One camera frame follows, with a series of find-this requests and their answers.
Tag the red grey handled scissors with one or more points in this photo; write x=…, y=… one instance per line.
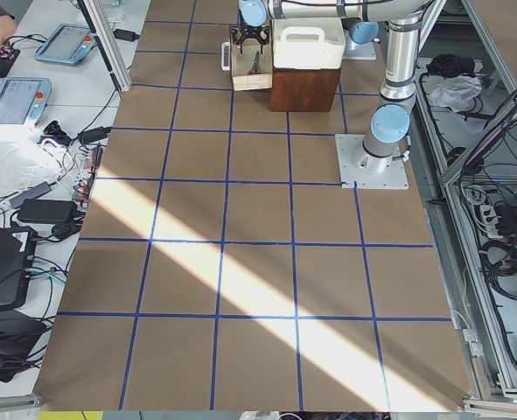
x=255, y=69

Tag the cream plastic tray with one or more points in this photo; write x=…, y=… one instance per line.
x=308, y=43

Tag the white drawer handle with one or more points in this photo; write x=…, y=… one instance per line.
x=225, y=56

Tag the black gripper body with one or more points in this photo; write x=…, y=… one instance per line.
x=252, y=34

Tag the blue teach pendant upper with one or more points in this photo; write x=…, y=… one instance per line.
x=69, y=44

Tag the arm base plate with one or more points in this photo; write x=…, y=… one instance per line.
x=360, y=170

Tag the brown wooden drawer box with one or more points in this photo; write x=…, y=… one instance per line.
x=291, y=90

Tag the white crumpled cloth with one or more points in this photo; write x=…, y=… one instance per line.
x=457, y=93

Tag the aluminium frame post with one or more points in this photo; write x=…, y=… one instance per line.
x=96, y=18

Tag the blue teach pendant lower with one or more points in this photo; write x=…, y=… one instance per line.
x=23, y=100

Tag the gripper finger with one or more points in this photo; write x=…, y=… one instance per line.
x=238, y=36
x=263, y=36

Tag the blue teach pendant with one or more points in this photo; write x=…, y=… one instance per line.
x=69, y=44
x=23, y=100

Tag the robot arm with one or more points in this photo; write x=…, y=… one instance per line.
x=382, y=43

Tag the black power adapter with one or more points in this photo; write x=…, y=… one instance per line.
x=46, y=211

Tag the black laptop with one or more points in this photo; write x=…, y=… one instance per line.
x=17, y=249

